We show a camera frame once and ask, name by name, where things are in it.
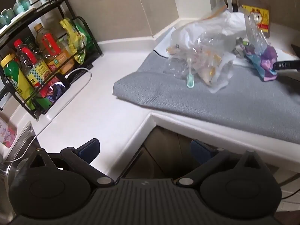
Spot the red cap vinegar bottle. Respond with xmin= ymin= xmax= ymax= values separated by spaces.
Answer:
xmin=13 ymin=39 xmax=53 ymax=87

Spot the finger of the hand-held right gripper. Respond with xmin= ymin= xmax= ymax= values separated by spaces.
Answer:
xmin=273 ymin=60 xmax=300 ymax=71

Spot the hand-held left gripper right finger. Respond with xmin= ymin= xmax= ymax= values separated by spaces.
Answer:
xmin=175 ymin=140 xmax=266 ymax=188

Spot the yellow snack packet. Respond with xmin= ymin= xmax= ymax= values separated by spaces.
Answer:
xmin=60 ymin=17 xmax=86 ymax=64

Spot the black wire kitchen rack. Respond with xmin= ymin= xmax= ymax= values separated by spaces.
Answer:
xmin=0 ymin=0 xmax=104 ymax=120

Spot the green ceramic teacup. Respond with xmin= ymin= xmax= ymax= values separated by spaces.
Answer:
xmin=13 ymin=0 xmax=31 ymax=14
xmin=0 ymin=8 xmax=14 ymax=26

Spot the steel kitchen sink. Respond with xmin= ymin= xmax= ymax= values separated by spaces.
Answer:
xmin=0 ymin=122 xmax=40 ymax=216

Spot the grey fabric mat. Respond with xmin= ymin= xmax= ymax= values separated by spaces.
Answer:
xmin=112 ymin=49 xmax=300 ymax=144

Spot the green toothbrush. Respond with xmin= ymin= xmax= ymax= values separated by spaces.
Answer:
xmin=186 ymin=57 xmax=195 ymax=88

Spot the clear printed plastic bag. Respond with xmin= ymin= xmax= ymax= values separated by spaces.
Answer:
xmin=166 ymin=23 xmax=236 ymax=93

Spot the green yellow plastic bottle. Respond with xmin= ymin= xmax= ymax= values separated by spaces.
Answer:
xmin=0 ymin=54 xmax=35 ymax=109

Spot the green packet on rack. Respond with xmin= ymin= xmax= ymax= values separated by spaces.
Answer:
xmin=74 ymin=19 xmax=92 ymax=50

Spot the purple blue wrapper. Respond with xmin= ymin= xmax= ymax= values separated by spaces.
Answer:
xmin=244 ymin=44 xmax=278 ymax=82

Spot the white charging cable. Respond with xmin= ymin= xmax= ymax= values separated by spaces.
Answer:
xmin=5 ymin=67 xmax=92 ymax=162

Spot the pink dish soap bottle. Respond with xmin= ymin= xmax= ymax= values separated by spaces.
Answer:
xmin=0 ymin=117 xmax=18 ymax=148

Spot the orange cooking oil bottle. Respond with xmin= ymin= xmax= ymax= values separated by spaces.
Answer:
xmin=34 ymin=23 xmax=75 ymax=74

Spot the white paper tissue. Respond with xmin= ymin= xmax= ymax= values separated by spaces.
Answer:
xmin=208 ymin=10 xmax=246 ymax=37

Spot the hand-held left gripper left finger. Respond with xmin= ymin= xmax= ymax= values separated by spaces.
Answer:
xmin=23 ymin=138 xmax=115 ymax=189

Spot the clear crumpled plastic wrapper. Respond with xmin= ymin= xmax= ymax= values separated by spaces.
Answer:
xmin=238 ymin=6 xmax=272 ymax=57

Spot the black smartphone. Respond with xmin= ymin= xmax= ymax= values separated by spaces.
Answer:
xmin=40 ymin=73 xmax=71 ymax=104

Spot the cooking wine jug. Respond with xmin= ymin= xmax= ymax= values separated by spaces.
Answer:
xmin=238 ymin=0 xmax=271 ymax=38

